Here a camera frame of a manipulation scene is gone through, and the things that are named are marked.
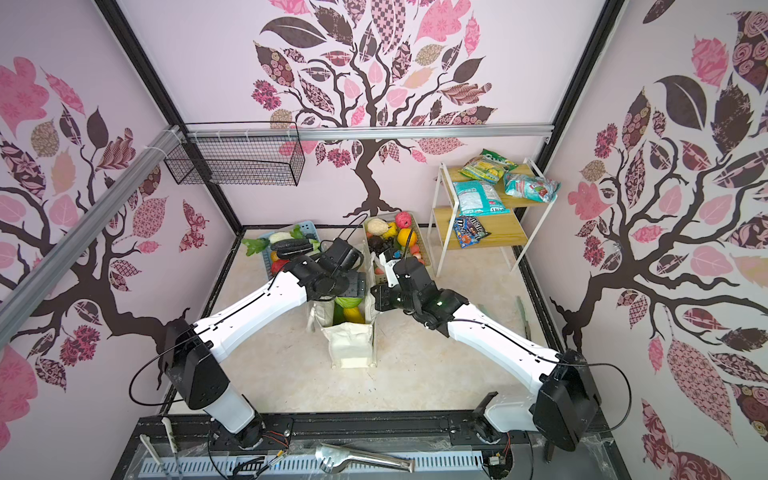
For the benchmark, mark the pink dragon fruit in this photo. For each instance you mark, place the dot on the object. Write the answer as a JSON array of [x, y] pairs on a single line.
[[404, 220]]

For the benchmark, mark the green lettuce leaf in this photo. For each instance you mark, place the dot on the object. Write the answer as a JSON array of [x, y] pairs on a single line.
[[255, 246]]

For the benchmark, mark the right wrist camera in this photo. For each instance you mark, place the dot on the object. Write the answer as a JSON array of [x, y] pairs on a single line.
[[387, 265]]

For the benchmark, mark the cream canvas grocery bag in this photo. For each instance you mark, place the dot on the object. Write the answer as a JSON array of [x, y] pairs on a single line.
[[351, 345]]

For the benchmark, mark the orange fruit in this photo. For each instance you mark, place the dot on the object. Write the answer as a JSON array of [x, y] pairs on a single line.
[[407, 238]]

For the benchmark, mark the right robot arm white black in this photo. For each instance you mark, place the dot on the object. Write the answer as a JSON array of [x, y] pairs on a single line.
[[562, 398]]

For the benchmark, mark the M&M candy bag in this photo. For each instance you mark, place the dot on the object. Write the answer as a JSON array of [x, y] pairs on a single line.
[[469, 231]]

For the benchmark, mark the white teal red snack bag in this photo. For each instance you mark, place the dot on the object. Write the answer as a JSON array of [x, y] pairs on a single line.
[[533, 188]]

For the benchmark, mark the black wire wall basket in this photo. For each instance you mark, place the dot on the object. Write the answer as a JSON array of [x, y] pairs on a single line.
[[254, 153]]

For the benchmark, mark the yellow green snack bag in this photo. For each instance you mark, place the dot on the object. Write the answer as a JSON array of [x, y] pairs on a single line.
[[488, 166]]

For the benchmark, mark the beige cauliflower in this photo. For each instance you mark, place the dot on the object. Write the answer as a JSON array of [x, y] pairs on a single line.
[[377, 227]]

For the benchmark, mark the green plastic fruit basket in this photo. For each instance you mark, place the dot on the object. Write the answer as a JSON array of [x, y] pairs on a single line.
[[395, 236]]

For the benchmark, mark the dark purple eggplant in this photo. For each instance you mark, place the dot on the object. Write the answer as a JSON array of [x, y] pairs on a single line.
[[288, 248]]

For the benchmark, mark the white wire wooden shelf rack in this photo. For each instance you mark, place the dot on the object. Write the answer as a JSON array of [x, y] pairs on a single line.
[[506, 230]]

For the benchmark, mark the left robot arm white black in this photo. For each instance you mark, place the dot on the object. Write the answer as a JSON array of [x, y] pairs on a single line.
[[193, 354]]

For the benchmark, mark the green cabbage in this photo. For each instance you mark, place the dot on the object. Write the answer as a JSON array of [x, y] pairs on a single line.
[[348, 302]]

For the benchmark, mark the metal tongs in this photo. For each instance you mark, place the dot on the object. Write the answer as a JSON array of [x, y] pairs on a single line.
[[335, 459]]

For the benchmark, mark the blue plastic vegetable basket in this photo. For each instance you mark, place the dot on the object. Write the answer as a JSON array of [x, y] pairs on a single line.
[[305, 229]]

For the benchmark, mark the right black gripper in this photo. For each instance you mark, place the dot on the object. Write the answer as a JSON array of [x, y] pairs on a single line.
[[382, 292]]

